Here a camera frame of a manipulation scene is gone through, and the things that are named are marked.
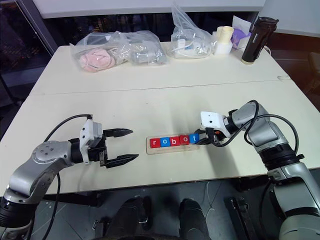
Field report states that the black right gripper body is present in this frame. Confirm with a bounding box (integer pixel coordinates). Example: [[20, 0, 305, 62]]
[[199, 127, 228, 146]]

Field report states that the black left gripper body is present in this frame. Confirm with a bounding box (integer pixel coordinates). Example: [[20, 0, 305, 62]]
[[87, 139, 110, 169]]

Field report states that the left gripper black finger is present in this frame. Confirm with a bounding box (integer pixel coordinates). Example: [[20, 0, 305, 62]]
[[104, 153, 140, 169], [102, 127, 134, 139]]

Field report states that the wooden letter tray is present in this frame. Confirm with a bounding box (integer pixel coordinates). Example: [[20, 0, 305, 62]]
[[145, 136, 201, 155]]

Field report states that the dark rounded shape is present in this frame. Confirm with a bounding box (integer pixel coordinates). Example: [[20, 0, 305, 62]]
[[179, 198, 210, 240], [109, 196, 152, 240]]

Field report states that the plastic bag with pink item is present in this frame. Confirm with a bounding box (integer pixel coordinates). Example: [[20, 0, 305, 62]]
[[69, 31, 131, 74]]

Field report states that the plastic bag with grey parts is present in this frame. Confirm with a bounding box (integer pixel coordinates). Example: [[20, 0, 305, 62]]
[[117, 30, 168, 66]]

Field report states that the plastic bag with white items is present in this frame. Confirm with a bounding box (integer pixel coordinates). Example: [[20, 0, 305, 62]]
[[170, 0, 219, 60]]

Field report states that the purple and white tissue pack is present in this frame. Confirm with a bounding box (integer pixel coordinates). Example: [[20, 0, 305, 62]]
[[229, 15, 252, 51]]

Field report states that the black drinking bottle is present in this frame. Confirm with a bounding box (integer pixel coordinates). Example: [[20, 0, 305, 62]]
[[240, 16, 279, 66]]

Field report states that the white ledge panel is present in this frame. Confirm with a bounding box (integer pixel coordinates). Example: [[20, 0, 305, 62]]
[[32, 0, 266, 20]]

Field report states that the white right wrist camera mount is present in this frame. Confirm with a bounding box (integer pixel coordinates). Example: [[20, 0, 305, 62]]
[[200, 110, 229, 132]]

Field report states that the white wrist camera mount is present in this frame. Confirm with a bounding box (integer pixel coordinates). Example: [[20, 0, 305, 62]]
[[79, 119, 104, 166], [200, 110, 229, 132]]

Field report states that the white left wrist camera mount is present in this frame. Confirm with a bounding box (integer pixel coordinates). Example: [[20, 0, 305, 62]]
[[79, 119, 104, 166]]

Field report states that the black table frame bar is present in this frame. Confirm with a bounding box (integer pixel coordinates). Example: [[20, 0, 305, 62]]
[[41, 191, 104, 209]]

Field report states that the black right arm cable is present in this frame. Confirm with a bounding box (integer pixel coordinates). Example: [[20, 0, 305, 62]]
[[212, 99, 300, 216]]

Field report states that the grey diagonal window post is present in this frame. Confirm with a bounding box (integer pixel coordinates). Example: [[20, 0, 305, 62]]
[[17, 0, 63, 57]]

